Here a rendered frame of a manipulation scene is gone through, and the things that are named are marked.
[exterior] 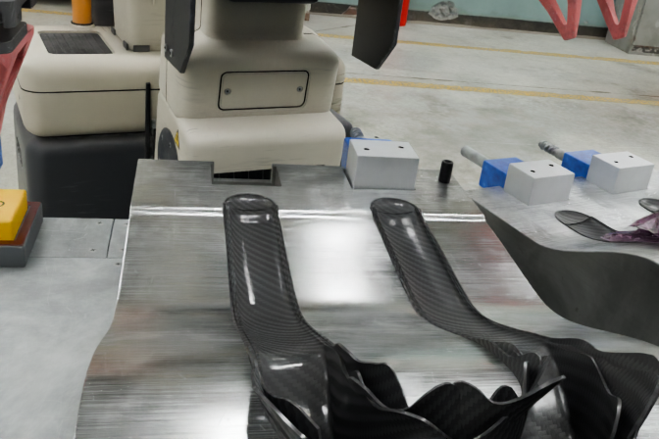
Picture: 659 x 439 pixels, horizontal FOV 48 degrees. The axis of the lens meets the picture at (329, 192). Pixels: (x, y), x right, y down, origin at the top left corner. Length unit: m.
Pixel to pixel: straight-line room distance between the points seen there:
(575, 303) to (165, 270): 0.32
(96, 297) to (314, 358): 0.29
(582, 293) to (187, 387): 0.38
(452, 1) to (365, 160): 5.66
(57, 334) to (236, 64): 0.48
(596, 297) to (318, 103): 0.53
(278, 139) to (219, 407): 0.69
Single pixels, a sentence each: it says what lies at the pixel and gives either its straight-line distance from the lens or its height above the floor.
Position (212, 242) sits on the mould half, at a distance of 0.49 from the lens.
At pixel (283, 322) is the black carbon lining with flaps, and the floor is 0.88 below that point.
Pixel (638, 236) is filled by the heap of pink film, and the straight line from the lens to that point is 0.63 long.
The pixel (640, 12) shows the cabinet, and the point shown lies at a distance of 6.28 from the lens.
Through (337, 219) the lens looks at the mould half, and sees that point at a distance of 0.53.
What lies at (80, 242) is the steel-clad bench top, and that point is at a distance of 0.67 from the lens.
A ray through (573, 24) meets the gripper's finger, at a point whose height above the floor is 1.00.
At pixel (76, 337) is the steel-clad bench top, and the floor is 0.80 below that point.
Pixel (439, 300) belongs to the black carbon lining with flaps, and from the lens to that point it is 0.47.
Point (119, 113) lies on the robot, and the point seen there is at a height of 0.73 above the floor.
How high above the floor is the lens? 1.12
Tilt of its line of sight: 24 degrees down
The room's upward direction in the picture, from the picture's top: 7 degrees clockwise
